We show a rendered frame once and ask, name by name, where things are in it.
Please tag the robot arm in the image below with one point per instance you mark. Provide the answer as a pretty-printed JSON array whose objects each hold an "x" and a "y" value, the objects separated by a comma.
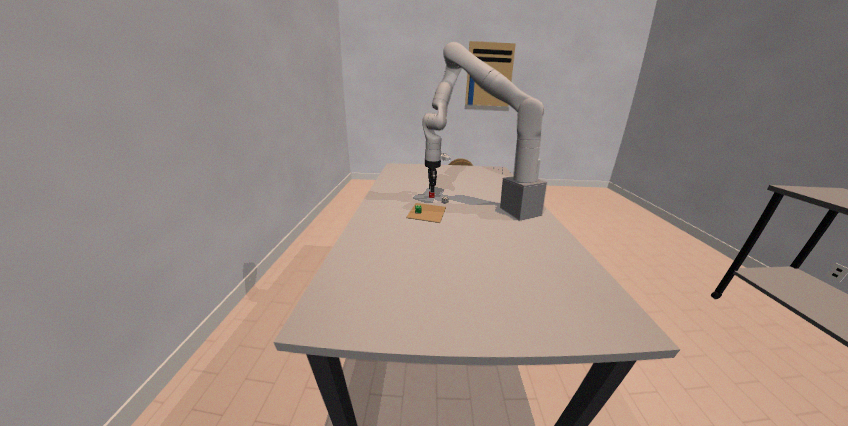
[{"x": 530, "y": 112}]

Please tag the tan flat mat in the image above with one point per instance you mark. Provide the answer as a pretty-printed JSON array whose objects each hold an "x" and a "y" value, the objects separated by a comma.
[{"x": 431, "y": 213}]

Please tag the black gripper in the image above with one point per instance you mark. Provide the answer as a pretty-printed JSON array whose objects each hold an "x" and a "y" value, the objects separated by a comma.
[{"x": 432, "y": 175}]

